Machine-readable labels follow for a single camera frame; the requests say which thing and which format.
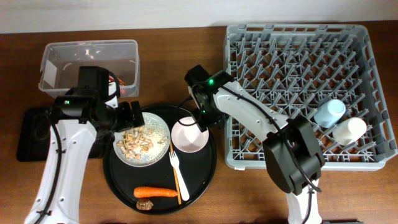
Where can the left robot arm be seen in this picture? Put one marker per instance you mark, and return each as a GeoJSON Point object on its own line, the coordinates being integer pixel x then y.
{"type": "Point", "coordinates": [58, 198]}

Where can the round black tray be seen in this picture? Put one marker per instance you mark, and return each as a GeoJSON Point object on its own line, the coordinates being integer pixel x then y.
{"type": "Point", "coordinates": [197, 169]}

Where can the orange carrot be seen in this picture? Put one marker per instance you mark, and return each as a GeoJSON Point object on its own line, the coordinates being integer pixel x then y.
{"type": "Point", "coordinates": [146, 192]}

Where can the wooden chopstick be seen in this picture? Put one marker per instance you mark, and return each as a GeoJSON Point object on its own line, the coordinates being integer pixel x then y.
{"type": "Point", "coordinates": [175, 176]}

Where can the white plastic fork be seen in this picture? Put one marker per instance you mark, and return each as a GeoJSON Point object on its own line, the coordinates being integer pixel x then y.
{"type": "Point", "coordinates": [182, 186]}

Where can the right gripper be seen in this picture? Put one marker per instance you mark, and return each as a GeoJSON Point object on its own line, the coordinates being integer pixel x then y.
{"type": "Point", "coordinates": [202, 121]}

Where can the pink bowl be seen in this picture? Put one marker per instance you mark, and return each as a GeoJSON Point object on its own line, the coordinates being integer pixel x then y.
{"type": "Point", "coordinates": [188, 139]}

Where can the red snack wrapper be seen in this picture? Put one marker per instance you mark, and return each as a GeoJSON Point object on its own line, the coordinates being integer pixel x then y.
{"type": "Point", "coordinates": [119, 84]}

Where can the grey dishwasher rack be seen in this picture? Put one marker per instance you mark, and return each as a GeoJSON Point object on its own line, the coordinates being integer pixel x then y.
{"type": "Point", "coordinates": [295, 68]}

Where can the blue cup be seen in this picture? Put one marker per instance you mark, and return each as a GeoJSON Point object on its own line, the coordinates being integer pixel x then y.
{"type": "Point", "coordinates": [329, 113]}

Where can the black rectangular tray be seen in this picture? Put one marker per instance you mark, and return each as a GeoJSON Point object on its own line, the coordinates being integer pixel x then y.
{"type": "Point", "coordinates": [44, 131]}

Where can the clear plastic bin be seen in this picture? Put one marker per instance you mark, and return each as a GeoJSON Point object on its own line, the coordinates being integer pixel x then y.
{"type": "Point", "coordinates": [61, 62]}

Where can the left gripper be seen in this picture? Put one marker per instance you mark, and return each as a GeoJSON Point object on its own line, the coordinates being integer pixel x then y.
{"type": "Point", "coordinates": [128, 121]}

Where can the cream white cup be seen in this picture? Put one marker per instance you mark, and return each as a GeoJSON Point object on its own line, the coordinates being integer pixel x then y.
{"type": "Point", "coordinates": [349, 131]}

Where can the grey plate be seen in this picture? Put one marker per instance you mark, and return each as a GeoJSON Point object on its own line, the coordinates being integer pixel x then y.
{"type": "Point", "coordinates": [148, 118]}

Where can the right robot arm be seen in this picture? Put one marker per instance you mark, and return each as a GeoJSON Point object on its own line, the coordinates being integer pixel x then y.
{"type": "Point", "coordinates": [293, 155]}

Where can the brown walnut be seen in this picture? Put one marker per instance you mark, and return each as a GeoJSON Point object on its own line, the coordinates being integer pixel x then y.
{"type": "Point", "coordinates": [144, 204]}

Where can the peanut shells and rice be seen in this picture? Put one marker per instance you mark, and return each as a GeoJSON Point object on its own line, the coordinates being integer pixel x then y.
{"type": "Point", "coordinates": [143, 144]}

